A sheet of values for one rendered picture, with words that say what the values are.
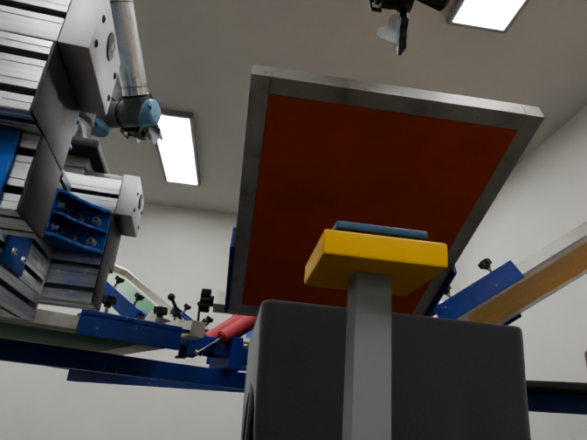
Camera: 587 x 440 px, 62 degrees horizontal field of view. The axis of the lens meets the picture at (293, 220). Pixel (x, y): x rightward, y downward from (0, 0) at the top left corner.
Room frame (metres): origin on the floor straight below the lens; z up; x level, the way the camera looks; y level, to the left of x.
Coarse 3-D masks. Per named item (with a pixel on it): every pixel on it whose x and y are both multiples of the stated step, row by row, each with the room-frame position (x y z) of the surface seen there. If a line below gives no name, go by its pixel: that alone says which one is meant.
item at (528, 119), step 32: (256, 96) 0.78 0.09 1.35; (288, 96) 0.78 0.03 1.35; (320, 96) 0.77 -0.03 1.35; (352, 96) 0.77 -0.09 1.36; (384, 96) 0.77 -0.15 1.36; (416, 96) 0.77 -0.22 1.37; (448, 96) 0.78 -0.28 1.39; (256, 128) 0.85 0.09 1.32; (512, 128) 0.82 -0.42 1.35; (256, 160) 0.93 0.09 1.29; (512, 160) 0.89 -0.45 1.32; (448, 256) 1.19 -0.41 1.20
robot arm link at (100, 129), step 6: (114, 102) 1.18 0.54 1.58; (108, 108) 1.18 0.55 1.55; (114, 108) 1.17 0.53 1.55; (96, 114) 1.19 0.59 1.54; (108, 114) 1.18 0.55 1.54; (114, 114) 1.18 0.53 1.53; (96, 120) 1.19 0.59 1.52; (102, 120) 1.20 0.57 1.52; (108, 120) 1.20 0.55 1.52; (114, 120) 1.19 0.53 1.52; (96, 126) 1.20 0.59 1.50; (102, 126) 1.20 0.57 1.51; (108, 126) 1.21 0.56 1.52; (114, 126) 1.21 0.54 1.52; (120, 126) 1.21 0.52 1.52; (96, 132) 1.23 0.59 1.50; (102, 132) 1.22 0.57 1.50; (108, 132) 1.23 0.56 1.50
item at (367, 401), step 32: (320, 256) 0.47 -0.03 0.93; (352, 256) 0.46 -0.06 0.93; (384, 256) 0.46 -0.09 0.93; (416, 256) 0.46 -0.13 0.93; (352, 288) 0.52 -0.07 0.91; (384, 288) 0.50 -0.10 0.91; (416, 288) 0.55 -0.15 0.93; (352, 320) 0.51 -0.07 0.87; (384, 320) 0.50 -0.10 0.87; (352, 352) 0.51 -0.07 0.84; (384, 352) 0.50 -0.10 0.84; (352, 384) 0.50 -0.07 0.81; (384, 384) 0.50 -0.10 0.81; (352, 416) 0.50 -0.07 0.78; (384, 416) 0.50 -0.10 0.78
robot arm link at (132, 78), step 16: (112, 0) 0.97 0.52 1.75; (128, 0) 0.98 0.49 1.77; (128, 16) 1.01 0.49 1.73; (128, 32) 1.03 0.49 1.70; (128, 48) 1.05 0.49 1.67; (128, 64) 1.08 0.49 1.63; (128, 80) 1.11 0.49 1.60; (144, 80) 1.13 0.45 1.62; (128, 96) 1.13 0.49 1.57; (144, 96) 1.15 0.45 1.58; (128, 112) 1.17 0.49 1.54; (144, 112) 1.16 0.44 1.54; (160, 112) 1.20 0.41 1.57
